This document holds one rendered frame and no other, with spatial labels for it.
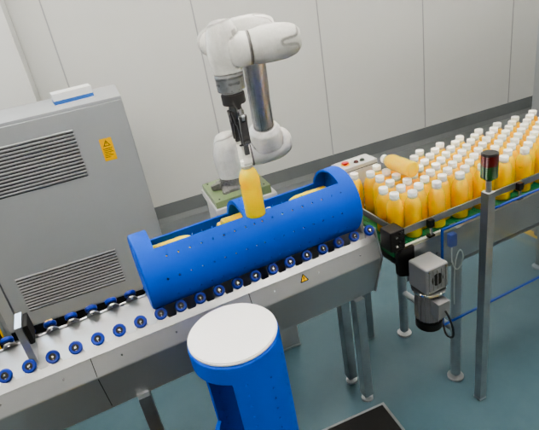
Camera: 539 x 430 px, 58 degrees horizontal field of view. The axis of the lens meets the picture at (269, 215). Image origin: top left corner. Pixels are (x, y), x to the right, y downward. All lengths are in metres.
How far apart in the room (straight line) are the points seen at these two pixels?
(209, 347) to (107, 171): 2.02
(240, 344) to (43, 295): 2.37
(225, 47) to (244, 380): 0.96
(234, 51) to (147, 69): 3.02
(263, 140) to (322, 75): 2.70
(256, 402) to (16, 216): 2.29
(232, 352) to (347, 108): 4.01
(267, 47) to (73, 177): 2.05
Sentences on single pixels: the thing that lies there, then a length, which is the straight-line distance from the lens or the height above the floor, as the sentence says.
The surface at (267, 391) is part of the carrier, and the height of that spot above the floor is 0.89.
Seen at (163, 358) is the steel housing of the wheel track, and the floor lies 0.79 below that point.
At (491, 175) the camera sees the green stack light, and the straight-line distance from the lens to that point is 2.00.
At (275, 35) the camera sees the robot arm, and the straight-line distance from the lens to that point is 1.54.
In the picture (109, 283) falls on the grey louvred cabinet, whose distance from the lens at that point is 3.64.
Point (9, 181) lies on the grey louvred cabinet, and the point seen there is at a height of 1.11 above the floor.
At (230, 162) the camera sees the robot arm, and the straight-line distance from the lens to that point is 2.40.
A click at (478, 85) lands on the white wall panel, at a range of 6.14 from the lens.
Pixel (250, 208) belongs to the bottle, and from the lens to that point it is 1.66.
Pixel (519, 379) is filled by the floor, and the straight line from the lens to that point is 2.84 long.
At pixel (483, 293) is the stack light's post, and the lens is 2.28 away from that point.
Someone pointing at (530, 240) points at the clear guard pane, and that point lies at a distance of 2.55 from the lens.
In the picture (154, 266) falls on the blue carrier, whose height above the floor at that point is 1.16.
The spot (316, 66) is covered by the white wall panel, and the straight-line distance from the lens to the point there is 4.97.
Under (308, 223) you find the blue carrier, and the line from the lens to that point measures 1.85.
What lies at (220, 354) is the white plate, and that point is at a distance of 1.47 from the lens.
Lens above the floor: 1.99
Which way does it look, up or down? 26 degrees down
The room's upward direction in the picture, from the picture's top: 10 degrees counter-clockwise
